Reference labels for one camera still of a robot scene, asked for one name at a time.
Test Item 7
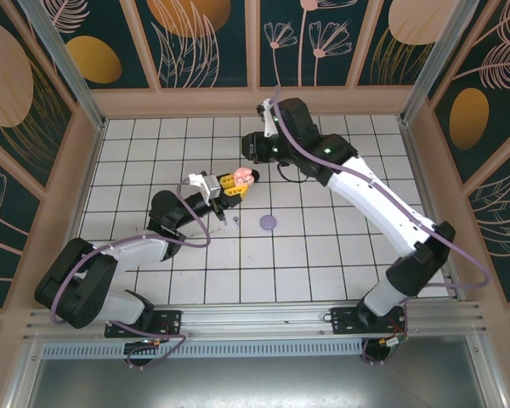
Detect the grey metal sheet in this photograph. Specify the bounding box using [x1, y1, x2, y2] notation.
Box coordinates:
[25, 339, 501, 408]

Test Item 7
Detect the slotted grey cable duct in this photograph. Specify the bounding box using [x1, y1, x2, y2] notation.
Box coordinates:
[40, 342, 365, 359]

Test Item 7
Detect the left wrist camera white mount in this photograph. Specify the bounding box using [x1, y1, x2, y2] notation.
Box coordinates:
[188, 171, 222, 200]

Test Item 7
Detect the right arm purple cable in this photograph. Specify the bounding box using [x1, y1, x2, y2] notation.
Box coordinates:
[271, 84, 492, 366]

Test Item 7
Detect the aluminium table side rail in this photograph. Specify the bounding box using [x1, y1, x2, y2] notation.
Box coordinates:
[399, 120, 464, 303]
[53, 120, 107, 281]

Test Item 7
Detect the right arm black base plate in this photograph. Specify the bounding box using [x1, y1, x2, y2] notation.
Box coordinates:
[330, 306, 409, 335]

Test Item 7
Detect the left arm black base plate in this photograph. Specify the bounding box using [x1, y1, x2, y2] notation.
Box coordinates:
[105, 309, 184, 339]

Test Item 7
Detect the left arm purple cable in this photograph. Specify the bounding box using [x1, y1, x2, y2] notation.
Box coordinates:
[49, 178, 212, 370]

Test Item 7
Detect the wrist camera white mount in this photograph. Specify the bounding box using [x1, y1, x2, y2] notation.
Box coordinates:
[256, 97, 281, 138]
[188, 171, 222, 200]

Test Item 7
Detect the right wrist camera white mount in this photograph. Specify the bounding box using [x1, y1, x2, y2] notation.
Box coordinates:
[256, 97, 281, 138]

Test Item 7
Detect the white yellow cable connector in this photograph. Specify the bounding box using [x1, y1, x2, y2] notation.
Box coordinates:
[377, 335, 409, 350]

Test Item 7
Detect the pink round earbud case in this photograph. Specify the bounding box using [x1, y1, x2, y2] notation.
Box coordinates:
[232, 167, 256, 186]

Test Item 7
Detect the aluminium corner post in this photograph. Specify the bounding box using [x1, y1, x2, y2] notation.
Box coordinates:
[16, 0, 108, 131]
[399, 0, 481, 125]

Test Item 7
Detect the aluminium mounting rail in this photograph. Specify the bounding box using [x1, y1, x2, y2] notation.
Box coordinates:
[23, 300, 488, 342]

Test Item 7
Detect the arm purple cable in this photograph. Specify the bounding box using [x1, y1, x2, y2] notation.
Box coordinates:
[49, 178, 212, 370]
[271, 84, 492, 366]

